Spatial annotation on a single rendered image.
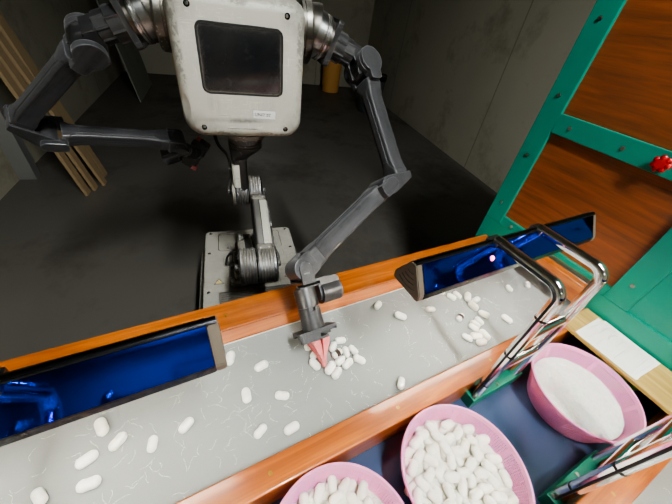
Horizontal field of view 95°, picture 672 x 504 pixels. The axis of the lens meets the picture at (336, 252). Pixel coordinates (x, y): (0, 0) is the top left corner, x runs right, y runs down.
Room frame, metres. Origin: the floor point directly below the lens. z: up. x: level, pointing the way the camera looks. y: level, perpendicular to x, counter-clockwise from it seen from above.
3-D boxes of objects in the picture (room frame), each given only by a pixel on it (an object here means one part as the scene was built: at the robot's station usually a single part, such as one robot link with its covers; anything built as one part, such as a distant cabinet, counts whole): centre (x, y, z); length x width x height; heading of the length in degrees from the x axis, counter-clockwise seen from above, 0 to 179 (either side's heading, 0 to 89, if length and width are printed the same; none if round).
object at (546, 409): (0.47, -0.70, 0.72); 0.27 x 0.27 x 0.10
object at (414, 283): (0.61, -0.41, 1.08); 0.62 x 0.08 x 0.07; 122
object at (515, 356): (0.54, -0.45, 0.90); 0.20 x 0.19 x 0.45; 122
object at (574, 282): (0.90, -0.75, 0.83); 0.30 x 0.06 x 0.07; 32
